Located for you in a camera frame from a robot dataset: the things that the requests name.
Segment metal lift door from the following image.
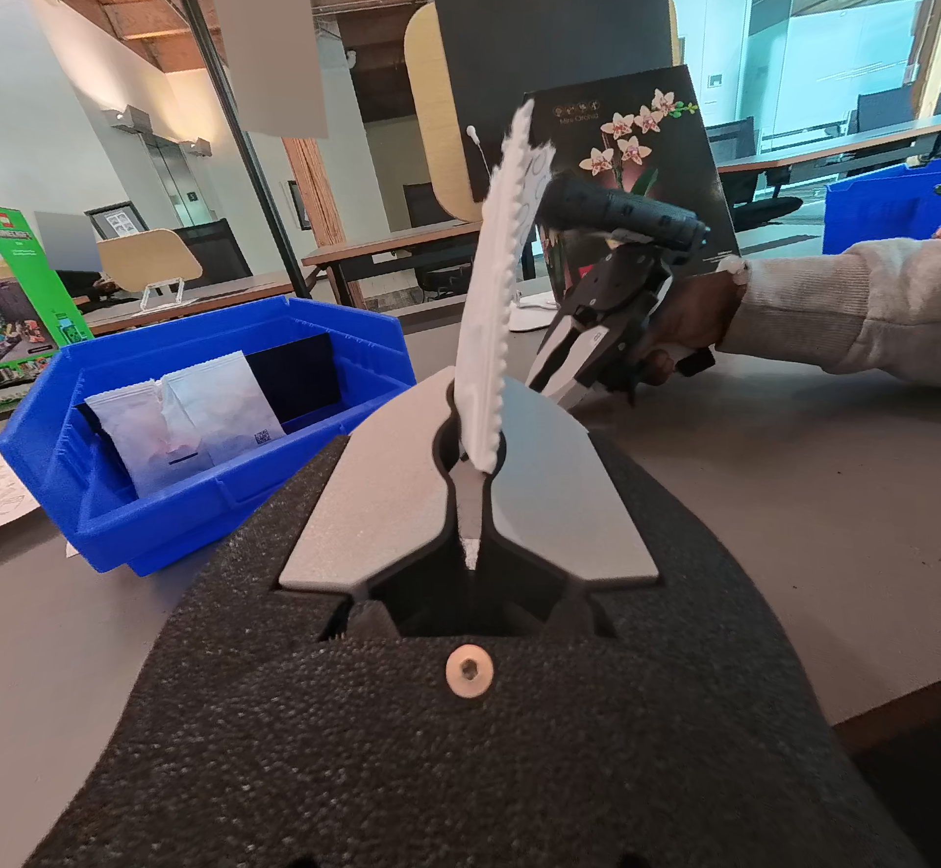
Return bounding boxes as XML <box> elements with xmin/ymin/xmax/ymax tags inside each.
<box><xmin>140</xmin><ymin>133</ymin><xmax>222</xmax><ymax>226</ymax></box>

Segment framed wall notice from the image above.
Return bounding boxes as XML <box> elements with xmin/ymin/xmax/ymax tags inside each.
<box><xmin>87</xmin><ymin>201</ymin><xmax>148</xmax><ymax>241</ymax></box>

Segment blue plastic bin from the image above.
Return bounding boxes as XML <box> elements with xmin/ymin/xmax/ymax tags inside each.
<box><xmin>822</xmin><ymin>161</ymin><xmax>941</xmax><ymax>255</ymax></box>
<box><xmin>0</xmin><ymin>295</ymin><xmax>416</xmax><ymax>577</ymax></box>

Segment green toy set box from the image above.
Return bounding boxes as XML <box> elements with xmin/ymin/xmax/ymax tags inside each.
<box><xmin>0</xmin><ymin>207</ymin><xmax>95</xmax><ymax>406</ymax></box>

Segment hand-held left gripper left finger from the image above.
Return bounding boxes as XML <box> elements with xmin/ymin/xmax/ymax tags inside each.
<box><xmin>278</xmin><ymin>366</ymin><xmax>460</xmax><ymax>597</ymax></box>

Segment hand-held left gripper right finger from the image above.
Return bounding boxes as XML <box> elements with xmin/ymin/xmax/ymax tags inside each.
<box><xmin>485</xmin><ymin>377</ymin><xmax>663</xmax><ymax>601</ymax></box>

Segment wooden post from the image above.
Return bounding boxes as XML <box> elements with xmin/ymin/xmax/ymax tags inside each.
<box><xmin>209</xmin><ymin>0</ymin><xmax>366</xmax><ymax>309</ymax></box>

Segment tan board on clear stand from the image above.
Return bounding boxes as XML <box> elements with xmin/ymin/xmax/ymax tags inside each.
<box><xmin>97</xmin><ymin>229</ymin><xmax>203</xmax><ymax>312</ymax></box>

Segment black vertical pole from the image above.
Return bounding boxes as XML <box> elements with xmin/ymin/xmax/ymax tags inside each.
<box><xmin>150</xmin><ymin>0</ymin><xmax>313</xmax><ymax>299</ymax></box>

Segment white paper bag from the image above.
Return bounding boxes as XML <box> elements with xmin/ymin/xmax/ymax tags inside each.
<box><xmin>452</xmin><ymin>98</ymin><xmax>557</xmax><ymax>571</ymax></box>
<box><xmin>84</xmin><ymin>351</ymin><xmax>288</xmax><ymax>500</ymax></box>

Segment dark toy brick set box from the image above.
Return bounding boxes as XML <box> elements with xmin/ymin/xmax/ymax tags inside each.
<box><xmin>523</xmin><ymin>65</ymin><xmax>740</xmax><ymax>303</ymax></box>

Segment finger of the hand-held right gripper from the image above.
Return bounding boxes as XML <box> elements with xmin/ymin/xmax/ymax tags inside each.
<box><xmin>543</xmin><ymin>326</ymin><xmax>616</xmax><ymax>410</ymax></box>
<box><xmin>525</xmin><ymin>314</ymin><xmax>591</xmax><ymax>393</ymax></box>

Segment black panel with tan frame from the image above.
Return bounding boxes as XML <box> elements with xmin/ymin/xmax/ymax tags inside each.
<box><xmin>404</xmin><ymin>0</ymin><xmax>681</xmax><ymax>222</ymax></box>

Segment person's right forearm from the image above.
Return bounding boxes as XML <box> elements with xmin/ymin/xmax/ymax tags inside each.
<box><xmin>717</xmin><ymin>236</ymin><xmax>941</xmax><ymax>387</ymax></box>

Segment grey desk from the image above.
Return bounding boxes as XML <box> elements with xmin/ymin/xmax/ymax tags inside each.
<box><xmin>0</xmin><ymin>232</ymin><xmax>941</xmax><ymax>868</ymax></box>

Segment wood-edged office desk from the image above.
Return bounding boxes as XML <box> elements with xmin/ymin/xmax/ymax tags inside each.
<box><xmin>301</xmin><ymin>220</ymin><xmax>486</xmax><ymax>305</ymax></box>
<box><xmin>717</xmin><ymin>117</ymin><xmax>941</xmax><ymax>176</ymax></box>
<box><xmin>74</xmin><ymin>271</ymin><xmax>311</xmax><ymax>334</ymax></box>

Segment crumpled white paper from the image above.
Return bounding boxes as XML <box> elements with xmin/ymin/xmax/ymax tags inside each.
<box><xmin>0</xmin><ymin>457</ymin><xmax>41</xmax><ymax>527</ymax></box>

